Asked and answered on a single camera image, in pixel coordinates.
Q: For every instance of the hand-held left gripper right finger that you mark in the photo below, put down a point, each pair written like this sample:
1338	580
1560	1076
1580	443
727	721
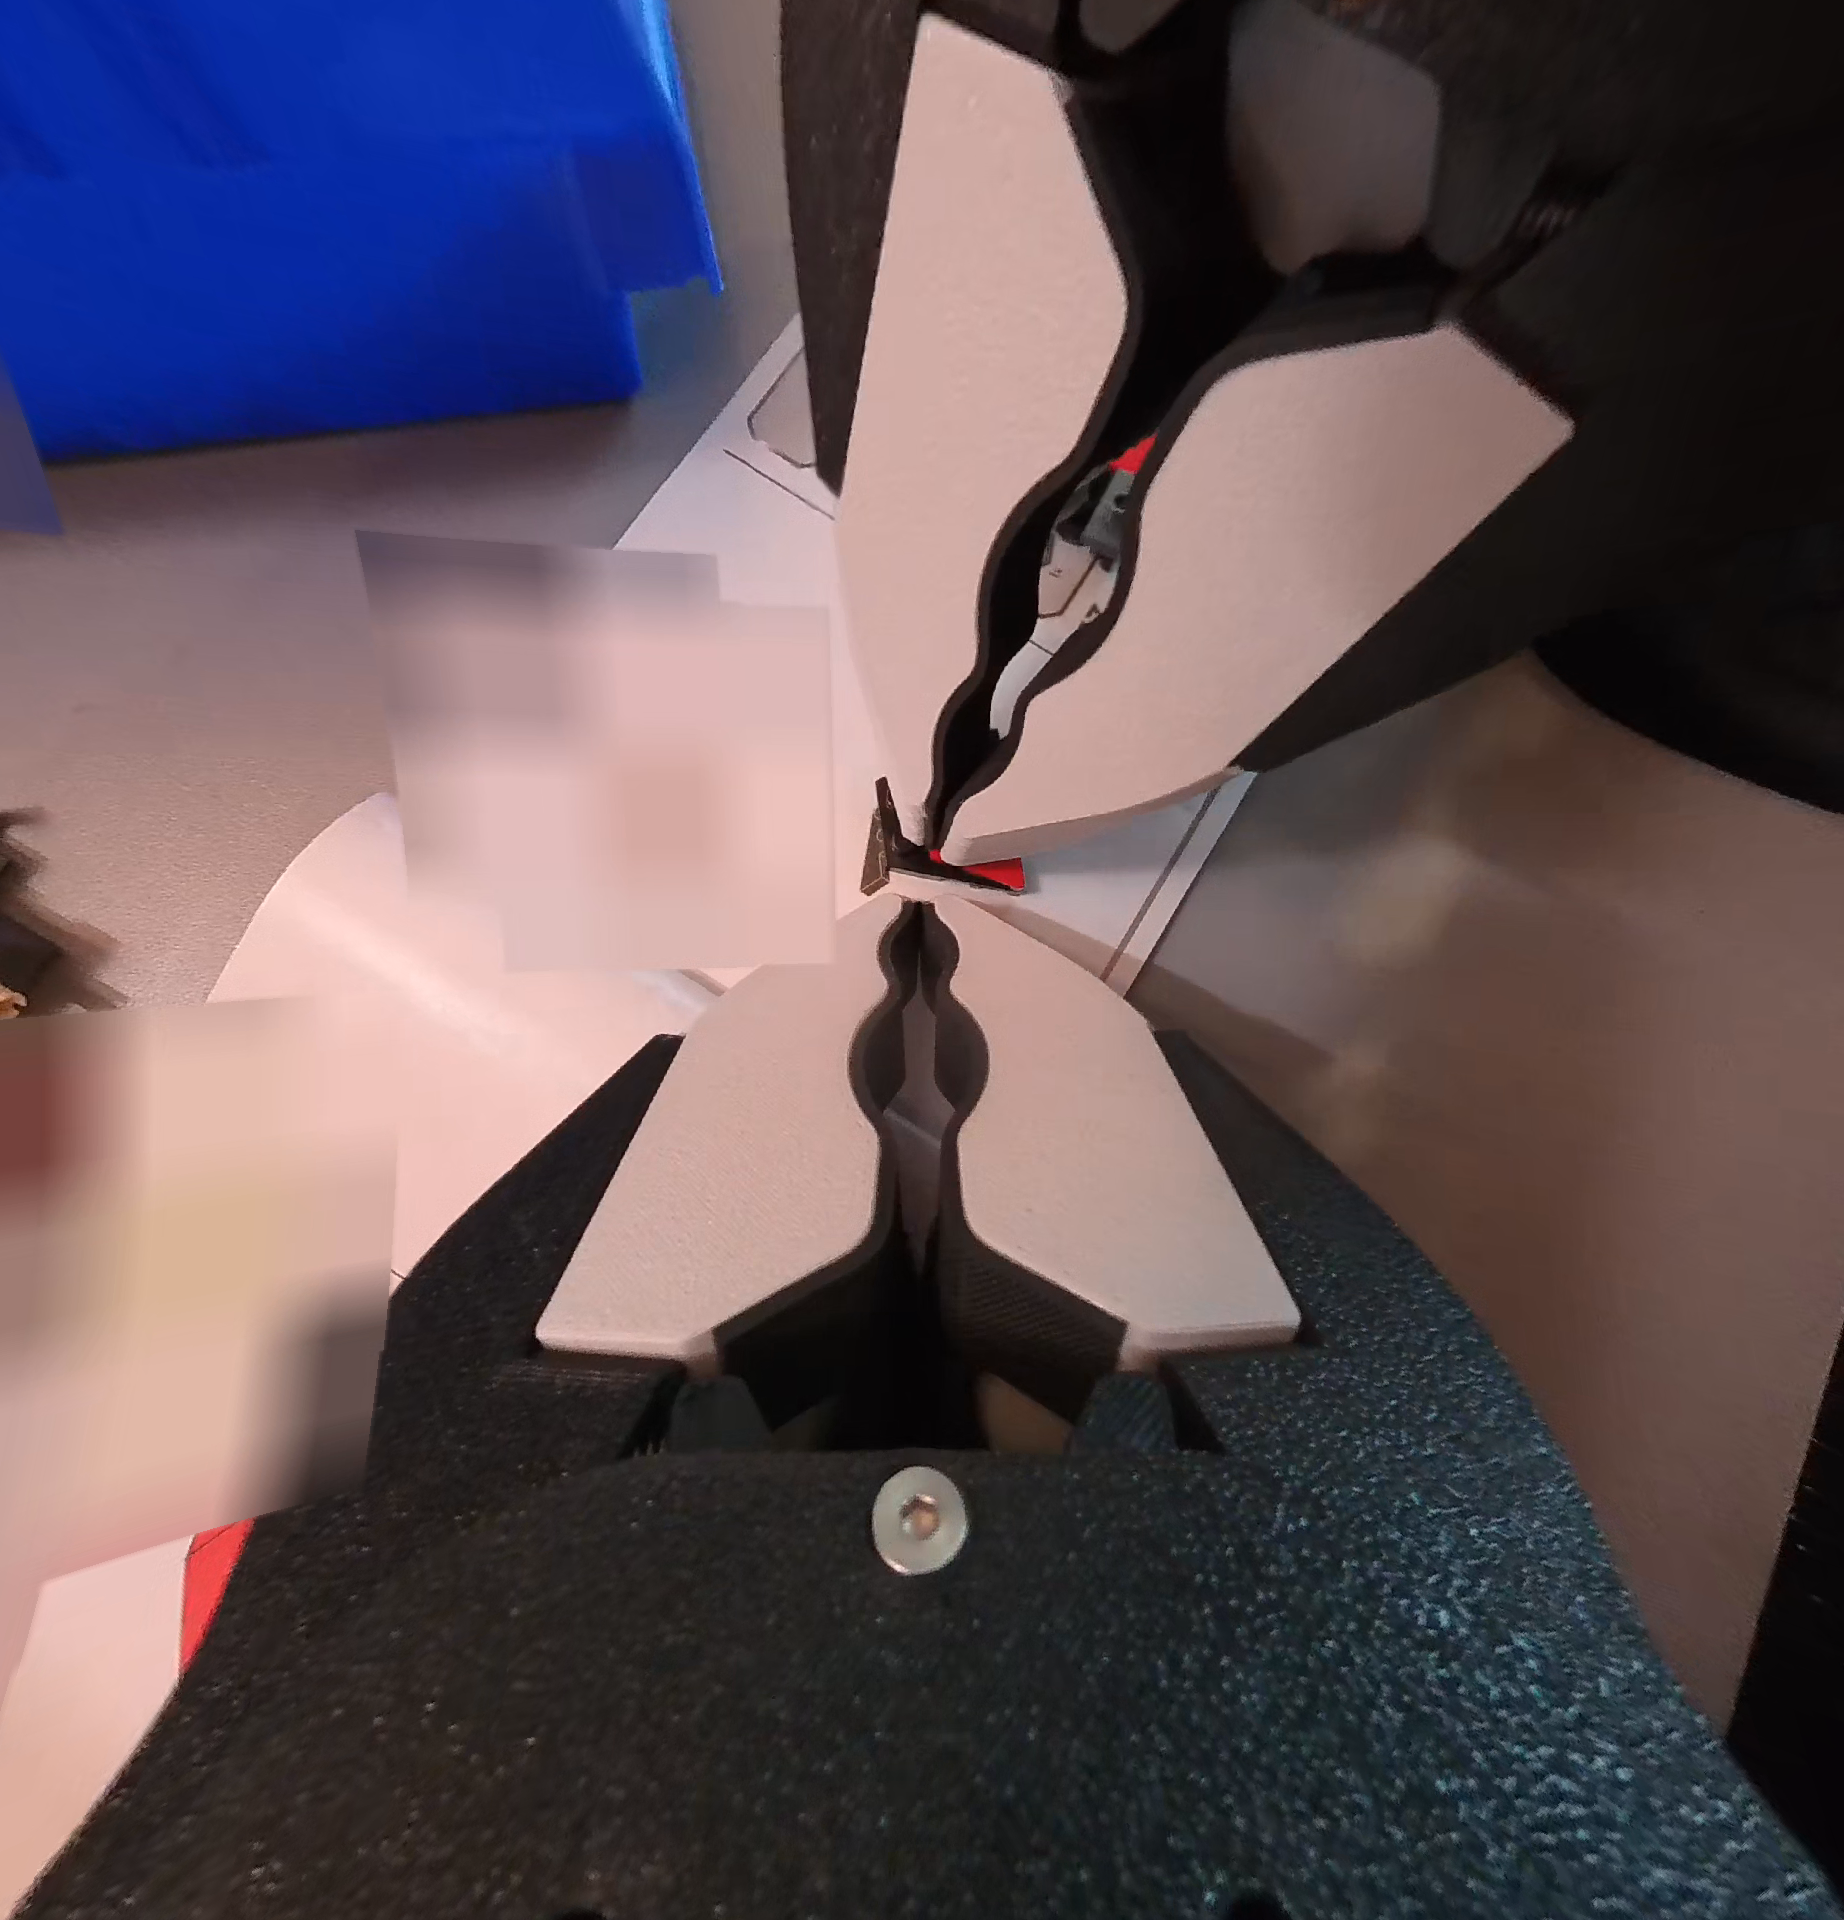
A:
1132	1185

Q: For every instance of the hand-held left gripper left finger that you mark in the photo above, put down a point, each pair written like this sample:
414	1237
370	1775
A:
727	1170

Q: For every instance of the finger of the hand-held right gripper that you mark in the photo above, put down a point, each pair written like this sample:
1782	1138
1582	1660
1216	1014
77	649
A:
1311	571
982	331

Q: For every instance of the red toy slope brick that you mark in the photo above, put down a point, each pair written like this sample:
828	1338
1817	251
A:
990	872

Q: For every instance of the blue plastic bin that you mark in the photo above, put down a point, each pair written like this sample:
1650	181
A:
337	226

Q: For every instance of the white instruction booklet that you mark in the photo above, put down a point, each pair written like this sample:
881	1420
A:
591	1006

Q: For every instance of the red and black toy model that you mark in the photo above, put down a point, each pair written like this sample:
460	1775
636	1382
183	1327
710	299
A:
21	946

